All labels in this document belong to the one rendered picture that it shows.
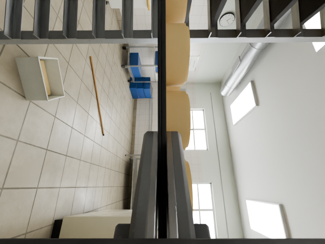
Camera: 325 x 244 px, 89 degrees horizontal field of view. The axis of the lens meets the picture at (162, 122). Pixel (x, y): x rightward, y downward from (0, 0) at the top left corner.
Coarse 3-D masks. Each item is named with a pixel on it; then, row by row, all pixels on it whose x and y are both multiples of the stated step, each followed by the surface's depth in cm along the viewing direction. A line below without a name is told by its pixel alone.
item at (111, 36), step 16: (0, 32) 53; (32, 32) 53; (80, 32) 53; (112, 32) 53; (144, 32) 53; (192, 32) 53; (224, 32) 53; (256, 32) 53; (288, 32) 53; (304, 32) 53; (320, 32) 53
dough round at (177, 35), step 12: (168, 24) 13; (180, 24) 13; (168, 36) 12; (180, 36) 12; (168, 48) 12; (180, 48) 12; (168, 60) 12; (180, 60) 12; (168, 72) 13; (180, 72) 13; (168, 84) 14; (180, 84) 14
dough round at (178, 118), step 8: (168, 96) 12; (176, 96) 12; (184, 96) 12; (168, 104) 12; (176, 104) 12; (184, 104) 12; (168, 112) 12; (176, 112) 12; (184, 112) 12; (168, 120) 12; (176, 120) 12; (184, 120) 12; (168, 128) 12; (176, 128) 12; (184, 128) 12; (184, 136) 12; (184, 144) 12
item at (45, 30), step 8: (40, 0) 53; (48, 0) 54; (40, 8) 53; (48, 8) 54; (40, 16) 53; (48, 16) 53; (40, 24) 53; (48, 24) 53; (40, 32) 53; (48, 32) 53
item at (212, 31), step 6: (210, 0) 51; (210, 6) 51; (210, 12) 51; (210, 18) 50; (210, 24) 50; (216, 24) 53; (210, 30) 50; (216, 30) 53; (210, 36) 53; (216, 36) 53
